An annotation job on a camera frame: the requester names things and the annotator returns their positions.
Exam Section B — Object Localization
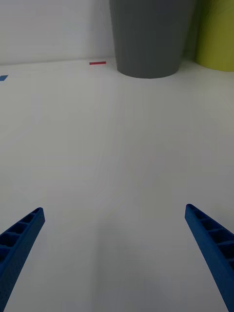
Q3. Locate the grey plastic waste bin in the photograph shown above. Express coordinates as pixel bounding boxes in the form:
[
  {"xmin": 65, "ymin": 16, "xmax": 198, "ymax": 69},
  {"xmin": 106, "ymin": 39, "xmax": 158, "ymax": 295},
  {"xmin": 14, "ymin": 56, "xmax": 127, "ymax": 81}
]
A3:
[{"xmin": 108, "ymin": 0, "xmax": 197, "ymax": 79}]

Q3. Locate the yellow-green plastic waste bin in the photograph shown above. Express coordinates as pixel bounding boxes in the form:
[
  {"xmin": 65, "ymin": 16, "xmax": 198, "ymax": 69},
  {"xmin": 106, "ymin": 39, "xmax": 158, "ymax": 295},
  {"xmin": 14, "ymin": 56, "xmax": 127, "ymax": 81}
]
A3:
[{"xmin": 195, "ymin": 0, "xmax": 234, "ymax": 73}]

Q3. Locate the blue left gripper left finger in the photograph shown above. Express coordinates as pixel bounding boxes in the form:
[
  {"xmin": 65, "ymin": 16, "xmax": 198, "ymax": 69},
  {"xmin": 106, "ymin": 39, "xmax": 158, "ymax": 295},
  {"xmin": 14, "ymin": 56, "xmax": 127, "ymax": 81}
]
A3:
[{"xmin": 0, "ymin": 207, "xmax": 46, "ymax": 312}]

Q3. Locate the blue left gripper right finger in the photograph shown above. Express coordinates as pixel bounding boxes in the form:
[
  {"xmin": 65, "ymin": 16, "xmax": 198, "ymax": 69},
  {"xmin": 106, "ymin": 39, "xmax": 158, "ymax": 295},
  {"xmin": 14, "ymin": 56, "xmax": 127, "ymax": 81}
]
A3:
[{"xmin": 184, "ymin": 203, "xmax": 234, "ymax": 312}]

